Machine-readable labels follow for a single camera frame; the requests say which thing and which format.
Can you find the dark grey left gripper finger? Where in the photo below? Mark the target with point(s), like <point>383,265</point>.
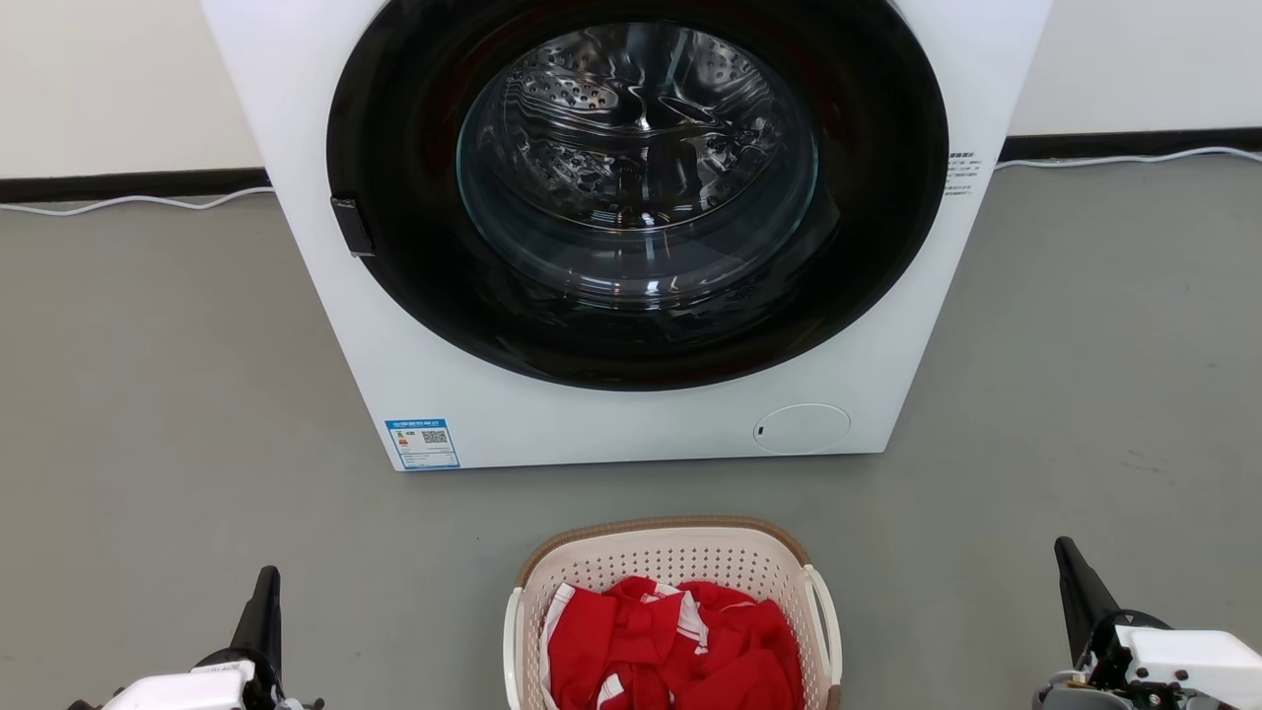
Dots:
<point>264,621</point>

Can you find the black round washer door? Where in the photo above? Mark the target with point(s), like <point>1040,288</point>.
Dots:
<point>394,148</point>

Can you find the red and white garment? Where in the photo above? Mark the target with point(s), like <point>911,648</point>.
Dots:
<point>730,651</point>

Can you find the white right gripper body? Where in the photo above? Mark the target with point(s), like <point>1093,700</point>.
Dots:
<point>1183,666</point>

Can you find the round white filter cover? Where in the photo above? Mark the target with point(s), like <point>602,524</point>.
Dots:
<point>802,429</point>

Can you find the steel washer drum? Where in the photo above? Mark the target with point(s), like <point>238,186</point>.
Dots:
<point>631,118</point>

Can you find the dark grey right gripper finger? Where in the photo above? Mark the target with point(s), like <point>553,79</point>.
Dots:
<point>1083,597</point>

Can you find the small text sticker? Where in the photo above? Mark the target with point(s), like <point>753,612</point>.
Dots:
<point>962,174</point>

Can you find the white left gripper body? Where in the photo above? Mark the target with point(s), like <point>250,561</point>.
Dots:
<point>177,692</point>

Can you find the white front-load washing machine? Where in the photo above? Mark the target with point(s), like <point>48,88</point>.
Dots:
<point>592,424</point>

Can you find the blue energy label sticker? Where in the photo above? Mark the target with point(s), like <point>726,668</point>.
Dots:
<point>422,445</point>

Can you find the beige perforated laundry basket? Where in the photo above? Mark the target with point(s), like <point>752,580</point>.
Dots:
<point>670,554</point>

